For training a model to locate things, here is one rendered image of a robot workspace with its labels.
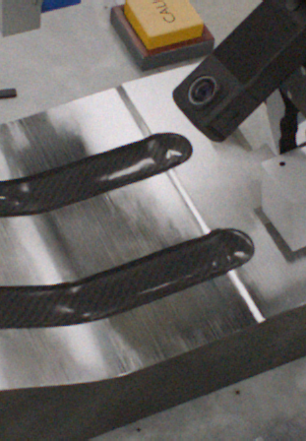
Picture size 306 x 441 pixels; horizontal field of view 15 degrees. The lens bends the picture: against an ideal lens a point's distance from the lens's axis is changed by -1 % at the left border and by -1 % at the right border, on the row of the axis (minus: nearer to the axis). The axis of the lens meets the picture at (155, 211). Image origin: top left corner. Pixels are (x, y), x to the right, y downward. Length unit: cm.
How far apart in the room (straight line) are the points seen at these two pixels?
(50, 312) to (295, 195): 20
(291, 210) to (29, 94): 35
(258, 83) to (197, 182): 20
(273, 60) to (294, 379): 30
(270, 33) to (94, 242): 24
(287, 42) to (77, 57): 44
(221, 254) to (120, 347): 12
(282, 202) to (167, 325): 13
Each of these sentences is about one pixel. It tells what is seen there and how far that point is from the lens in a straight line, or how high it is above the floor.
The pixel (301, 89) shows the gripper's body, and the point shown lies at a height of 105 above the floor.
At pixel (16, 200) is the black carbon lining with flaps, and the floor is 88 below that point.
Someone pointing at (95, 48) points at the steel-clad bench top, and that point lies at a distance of 116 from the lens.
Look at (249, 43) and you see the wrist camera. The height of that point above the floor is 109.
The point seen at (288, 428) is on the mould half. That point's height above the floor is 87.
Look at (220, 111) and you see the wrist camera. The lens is 75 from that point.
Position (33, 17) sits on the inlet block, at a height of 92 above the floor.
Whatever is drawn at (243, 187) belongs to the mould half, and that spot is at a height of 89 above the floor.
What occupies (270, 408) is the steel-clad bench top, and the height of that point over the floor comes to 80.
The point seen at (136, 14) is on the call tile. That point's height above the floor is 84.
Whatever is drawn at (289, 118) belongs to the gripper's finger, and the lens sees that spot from 86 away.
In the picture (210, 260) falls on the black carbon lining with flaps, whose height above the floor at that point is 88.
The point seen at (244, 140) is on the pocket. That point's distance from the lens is 99.
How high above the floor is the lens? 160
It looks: 51 degrees down
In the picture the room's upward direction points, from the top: 8 degrees clockwise
